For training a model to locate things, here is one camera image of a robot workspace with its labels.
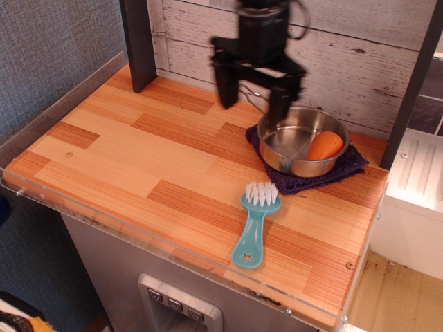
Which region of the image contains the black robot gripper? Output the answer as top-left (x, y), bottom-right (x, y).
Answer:
top-left (210, 6), bottom-right (305, 122)

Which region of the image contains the orange plastic toy carrot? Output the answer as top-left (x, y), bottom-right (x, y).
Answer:
top-left (307, 131), bottom-right (344, 160)

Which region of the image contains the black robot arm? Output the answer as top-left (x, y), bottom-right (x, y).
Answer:
top-left (211, 1), bottom-right (306, 127)

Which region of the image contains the small stainless steel pot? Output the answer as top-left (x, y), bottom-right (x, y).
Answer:
top-left (256, 106), bottom-right (350, 178)

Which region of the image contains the yellow orange fabric object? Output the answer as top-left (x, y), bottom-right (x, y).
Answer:
top-left (28, 317), bottom-right (55, 332)

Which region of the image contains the teal scrub brush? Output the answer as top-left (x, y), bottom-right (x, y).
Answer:
top-left (232, 181), bottom-right (282, 269)

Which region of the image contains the dark purple knitted cloth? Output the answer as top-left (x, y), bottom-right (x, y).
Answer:
top-left (245, 124), bottom-right (369, 195)

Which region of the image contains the white toy sink unit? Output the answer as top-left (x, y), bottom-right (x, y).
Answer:
top-left (370, 129), bottom-right (442, 279)

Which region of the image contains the clear acrylic edge guard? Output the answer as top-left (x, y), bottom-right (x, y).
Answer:
top-left (3, 161), bottom-right (388, 331)

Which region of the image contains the grey toy fridge cabinet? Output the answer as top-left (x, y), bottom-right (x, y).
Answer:
top-left (62, 216), bottom-right (315, 331)

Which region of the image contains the silver dispenser panel with buttons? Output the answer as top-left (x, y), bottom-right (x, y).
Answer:
top-left (138, 273), bottom-right (224, 331)

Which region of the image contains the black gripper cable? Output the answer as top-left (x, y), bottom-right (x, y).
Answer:
top-left (287, 0), bottom-right (309, 41)

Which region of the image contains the dark grey left post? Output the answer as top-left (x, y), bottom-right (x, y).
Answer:
top-left (119, 0), bottom-right (157, 93)

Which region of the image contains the dark grey post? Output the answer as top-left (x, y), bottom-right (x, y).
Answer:
top-left (379, 0), bottom-right (442, 170)
top-left (119, 0), bottom-right (157, 93)

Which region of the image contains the dark grey right post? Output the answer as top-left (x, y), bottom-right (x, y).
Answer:
top-left (379, 0), bottom-right (442, 170)

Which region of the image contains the grey left side rail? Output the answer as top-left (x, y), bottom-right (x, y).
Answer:
top-left (1, 52), bottom-right (127, 167)

